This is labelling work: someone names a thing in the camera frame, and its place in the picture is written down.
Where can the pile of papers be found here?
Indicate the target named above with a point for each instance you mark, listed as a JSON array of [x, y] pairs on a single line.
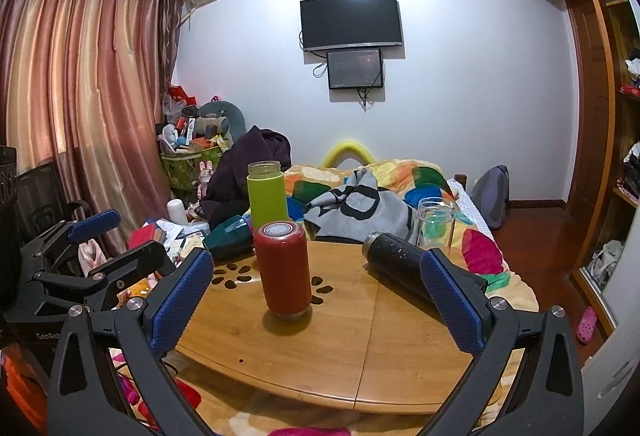
[[170, 233]]

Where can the dark purple jacket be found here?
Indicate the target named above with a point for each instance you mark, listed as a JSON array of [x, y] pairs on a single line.
[[250, 151]]

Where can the pink bunny toy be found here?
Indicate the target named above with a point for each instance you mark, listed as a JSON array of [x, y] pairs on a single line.
[[205, 176]]

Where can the orange cloth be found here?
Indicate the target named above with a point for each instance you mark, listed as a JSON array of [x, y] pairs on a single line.
[[20, 391]]

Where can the clear glass cup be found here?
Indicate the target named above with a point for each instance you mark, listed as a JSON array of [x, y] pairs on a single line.
[[435, 221]]

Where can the red bottle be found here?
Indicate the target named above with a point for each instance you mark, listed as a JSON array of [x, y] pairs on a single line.
[[282, 271]]

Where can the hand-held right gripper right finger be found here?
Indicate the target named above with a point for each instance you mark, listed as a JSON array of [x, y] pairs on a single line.
[[452, 301]]

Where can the green bottle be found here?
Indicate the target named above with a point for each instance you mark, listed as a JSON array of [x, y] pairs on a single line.
[[267, 201]]

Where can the black mesh chair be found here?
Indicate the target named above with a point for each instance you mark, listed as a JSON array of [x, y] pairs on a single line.
[[40, 196]]

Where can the pink striped curtain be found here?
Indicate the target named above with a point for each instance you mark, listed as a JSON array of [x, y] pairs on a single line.
[[90, 91]]

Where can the green storage basket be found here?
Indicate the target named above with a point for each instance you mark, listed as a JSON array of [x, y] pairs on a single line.
[[185, 171]]

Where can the yellow foam tube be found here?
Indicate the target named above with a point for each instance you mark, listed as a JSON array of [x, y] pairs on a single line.
[[345, 147]]

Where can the pink slipper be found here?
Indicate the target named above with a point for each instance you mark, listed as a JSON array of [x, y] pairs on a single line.
[[586, 325]]

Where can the black wall television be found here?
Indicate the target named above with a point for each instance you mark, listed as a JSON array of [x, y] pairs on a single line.
[[350, 21]]

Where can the white plastic bottle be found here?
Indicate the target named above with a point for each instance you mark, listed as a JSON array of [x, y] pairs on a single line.
[[176, 211]]

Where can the black thermos cup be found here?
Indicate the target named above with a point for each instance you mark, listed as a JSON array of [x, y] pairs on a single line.
[[395, 256]]

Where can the small black monitor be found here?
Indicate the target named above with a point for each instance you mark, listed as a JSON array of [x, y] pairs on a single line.
[[355, 69]]

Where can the grey black garment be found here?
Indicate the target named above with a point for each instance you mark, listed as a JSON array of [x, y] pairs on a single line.
[[360, 211]]

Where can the wooden wardrobe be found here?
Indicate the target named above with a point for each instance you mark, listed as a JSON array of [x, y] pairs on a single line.
[[590, 116]]

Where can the grey backpack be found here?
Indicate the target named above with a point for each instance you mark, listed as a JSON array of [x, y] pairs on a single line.
[[492, 196]]

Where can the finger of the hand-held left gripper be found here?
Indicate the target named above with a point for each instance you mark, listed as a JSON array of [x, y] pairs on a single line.
[[140, 258], [95, 222]]

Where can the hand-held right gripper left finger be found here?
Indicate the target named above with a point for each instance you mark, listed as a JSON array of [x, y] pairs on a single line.
[[182, 301]]

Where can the red bag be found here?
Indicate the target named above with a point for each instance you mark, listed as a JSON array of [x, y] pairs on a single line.
[[180, 95]]

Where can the colourful patterned blanket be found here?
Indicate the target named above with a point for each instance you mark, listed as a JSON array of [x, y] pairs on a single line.
[[480, 246]]

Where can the round bamboo table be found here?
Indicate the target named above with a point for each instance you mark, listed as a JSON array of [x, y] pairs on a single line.
[[320, 356]]

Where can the grey plush pillow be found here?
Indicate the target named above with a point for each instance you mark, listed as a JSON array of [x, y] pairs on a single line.
[[235, 116]]

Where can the teal cup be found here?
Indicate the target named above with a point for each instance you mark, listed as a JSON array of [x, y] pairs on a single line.
[[230, 236]]

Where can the white shoes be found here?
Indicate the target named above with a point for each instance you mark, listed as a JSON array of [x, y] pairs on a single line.
[[606, 261]]

